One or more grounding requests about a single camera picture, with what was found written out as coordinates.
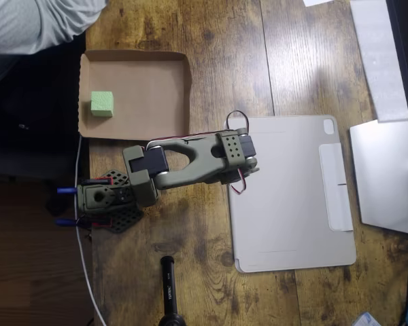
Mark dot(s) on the brown cardboard tray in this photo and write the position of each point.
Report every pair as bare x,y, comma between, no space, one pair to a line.
146,98

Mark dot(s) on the person in grey shirt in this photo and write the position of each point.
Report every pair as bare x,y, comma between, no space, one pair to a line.
24,27

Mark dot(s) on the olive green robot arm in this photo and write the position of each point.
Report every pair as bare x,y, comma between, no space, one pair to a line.
190,163

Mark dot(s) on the green foam cube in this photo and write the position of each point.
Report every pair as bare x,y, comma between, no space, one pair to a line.
102,103

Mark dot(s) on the white paper sheet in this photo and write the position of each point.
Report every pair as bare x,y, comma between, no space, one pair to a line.
319,2

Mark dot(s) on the black chair caster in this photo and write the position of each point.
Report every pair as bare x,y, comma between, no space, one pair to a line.
56,205

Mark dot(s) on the light blue packet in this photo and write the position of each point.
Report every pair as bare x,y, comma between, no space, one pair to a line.
367,320

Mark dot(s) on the white foam sheet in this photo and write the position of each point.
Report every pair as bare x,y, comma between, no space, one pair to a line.
377,61

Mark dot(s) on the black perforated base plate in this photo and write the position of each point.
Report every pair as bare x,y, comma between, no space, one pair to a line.
124,220

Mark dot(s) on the black camera stand pole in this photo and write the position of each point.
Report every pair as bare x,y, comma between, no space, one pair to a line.
169,288

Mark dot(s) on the tablet in beige cover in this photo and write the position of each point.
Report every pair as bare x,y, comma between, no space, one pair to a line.
292,210

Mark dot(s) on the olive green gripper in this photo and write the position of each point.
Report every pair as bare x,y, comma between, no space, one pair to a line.
253,170

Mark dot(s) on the silver monitor stand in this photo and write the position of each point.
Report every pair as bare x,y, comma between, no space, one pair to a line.
384,176

